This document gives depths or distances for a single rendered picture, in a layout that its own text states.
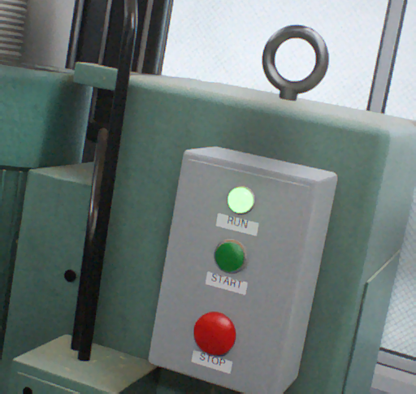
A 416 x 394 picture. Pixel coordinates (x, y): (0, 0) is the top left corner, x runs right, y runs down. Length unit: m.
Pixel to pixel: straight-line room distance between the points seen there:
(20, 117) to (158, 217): 0.18
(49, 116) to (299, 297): 0.32
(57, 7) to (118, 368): 1.84
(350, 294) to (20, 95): 0.35
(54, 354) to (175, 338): 0.11
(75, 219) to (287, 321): 0.25
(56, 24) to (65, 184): 1.69
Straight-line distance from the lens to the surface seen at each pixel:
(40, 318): 0.79
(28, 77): 0.79
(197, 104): 0.66
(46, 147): 0.81
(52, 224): 0.77
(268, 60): 0.75
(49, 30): 2.45
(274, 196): 0.58
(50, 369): 0.66
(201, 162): 0.59
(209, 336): 0.60
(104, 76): 0.77
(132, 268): 0.69
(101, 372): 0.66
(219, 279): 0.60
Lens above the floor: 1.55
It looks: 9 degrees down
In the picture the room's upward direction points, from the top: 10 degrees clockwise
